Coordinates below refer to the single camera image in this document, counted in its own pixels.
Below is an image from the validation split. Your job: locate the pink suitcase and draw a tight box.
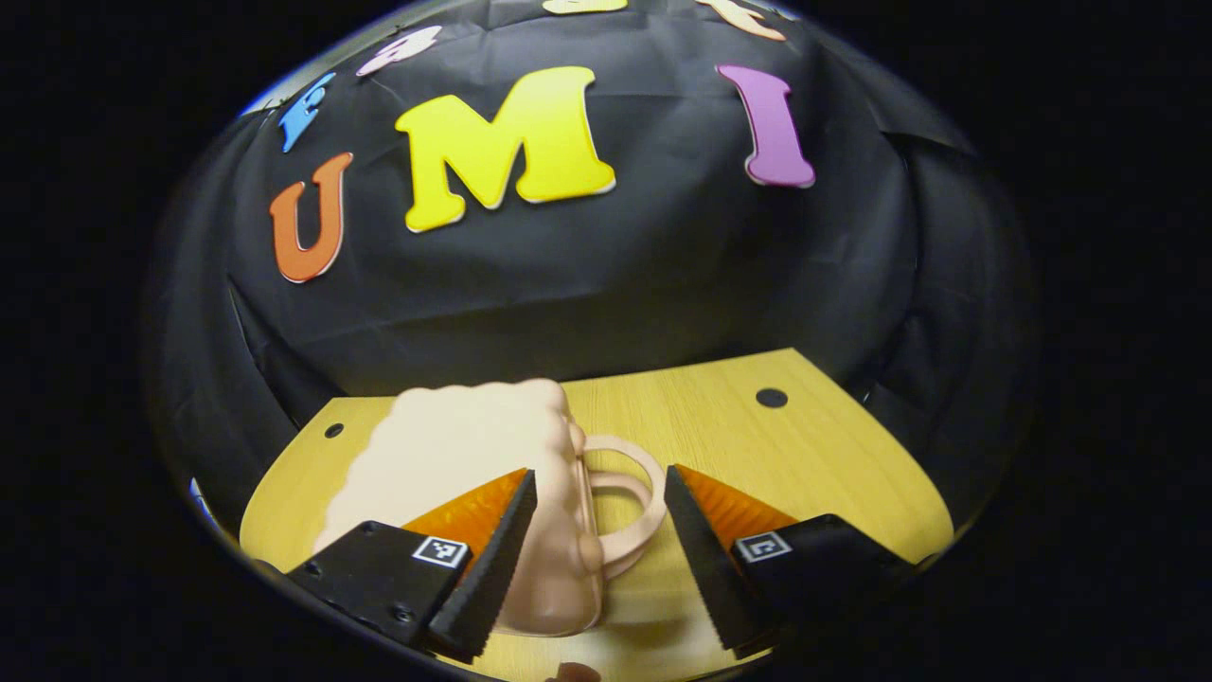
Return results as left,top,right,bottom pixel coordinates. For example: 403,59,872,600
312,379,668,638

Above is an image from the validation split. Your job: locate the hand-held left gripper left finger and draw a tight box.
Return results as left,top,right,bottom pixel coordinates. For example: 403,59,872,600
284,468,540,664

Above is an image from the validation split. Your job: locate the black backdrop cloth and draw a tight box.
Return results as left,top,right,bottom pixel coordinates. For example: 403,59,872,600
142,0,1043,541

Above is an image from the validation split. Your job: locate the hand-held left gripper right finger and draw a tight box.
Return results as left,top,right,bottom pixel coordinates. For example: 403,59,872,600
662,463,917,660

